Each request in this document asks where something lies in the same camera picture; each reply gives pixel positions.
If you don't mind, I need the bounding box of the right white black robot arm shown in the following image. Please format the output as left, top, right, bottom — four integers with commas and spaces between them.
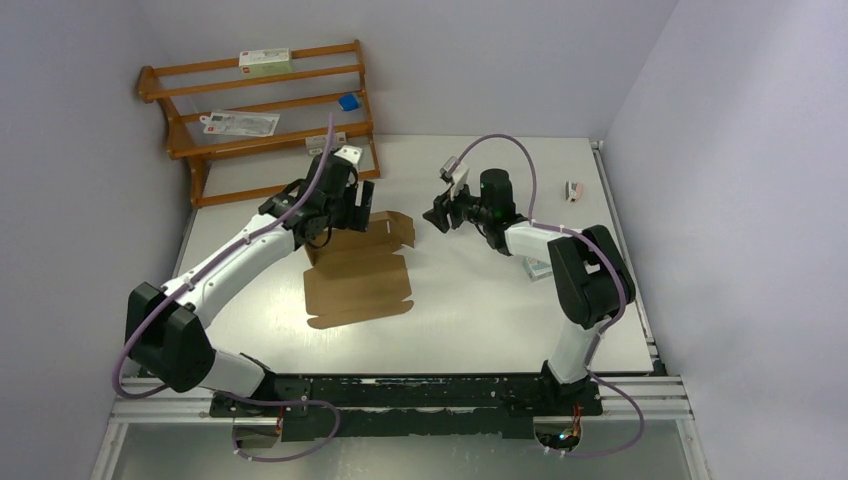
422, 166, 635, 414

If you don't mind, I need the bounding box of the blue small block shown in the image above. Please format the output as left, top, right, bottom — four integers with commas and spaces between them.
338, 93, 361, 112

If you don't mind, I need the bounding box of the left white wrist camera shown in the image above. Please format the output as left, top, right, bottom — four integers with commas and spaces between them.
334, 145, 363, 168

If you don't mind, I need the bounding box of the small white box on shelf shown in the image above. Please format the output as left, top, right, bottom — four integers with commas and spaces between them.
304, 132, 347, 156

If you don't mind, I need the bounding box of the small pink white stapler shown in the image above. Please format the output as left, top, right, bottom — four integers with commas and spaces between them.
565, 181, 584, 203

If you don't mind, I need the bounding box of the white teal box on table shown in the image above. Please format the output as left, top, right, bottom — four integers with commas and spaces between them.
522, 257, 553, 282

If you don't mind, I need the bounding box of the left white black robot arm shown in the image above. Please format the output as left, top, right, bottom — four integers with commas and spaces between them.
123, 145, 374, 416

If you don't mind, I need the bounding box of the brown cardboard box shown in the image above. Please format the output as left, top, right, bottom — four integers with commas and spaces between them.
303, 211, 416, 330

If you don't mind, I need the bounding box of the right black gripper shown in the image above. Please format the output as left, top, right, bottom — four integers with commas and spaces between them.
422, 178, 492, 233

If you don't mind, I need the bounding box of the white green box top shelf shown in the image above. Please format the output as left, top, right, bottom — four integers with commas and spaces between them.
238, 48, 294, 78

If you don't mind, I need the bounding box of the clear plastic blister package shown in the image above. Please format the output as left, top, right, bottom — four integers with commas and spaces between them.
199, 110, 280, 138

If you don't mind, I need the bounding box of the orange wooden shelf rack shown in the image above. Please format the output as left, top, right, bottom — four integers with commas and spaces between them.
137, 40, 382, 209

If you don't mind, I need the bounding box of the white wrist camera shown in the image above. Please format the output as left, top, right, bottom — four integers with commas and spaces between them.
439, 156, 469, 200
334, 145, 363, 168

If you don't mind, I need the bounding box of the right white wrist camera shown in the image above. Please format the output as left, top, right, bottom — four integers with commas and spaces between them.
439, 156, 469, 200

